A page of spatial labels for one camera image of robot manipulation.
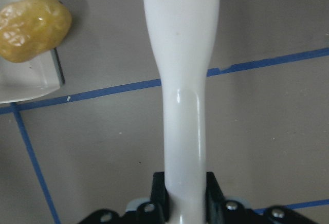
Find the beige hand brush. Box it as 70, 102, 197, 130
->
143, 0, 220, 223

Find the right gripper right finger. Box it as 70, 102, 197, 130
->
206, 172, 316, 224

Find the yellow potato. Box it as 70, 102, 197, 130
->
1, 0, 72, 63

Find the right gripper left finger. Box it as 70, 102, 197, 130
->
79, 172, 170, 224

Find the beige plastic dustpan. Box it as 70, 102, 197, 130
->
1, 0, 64, 104

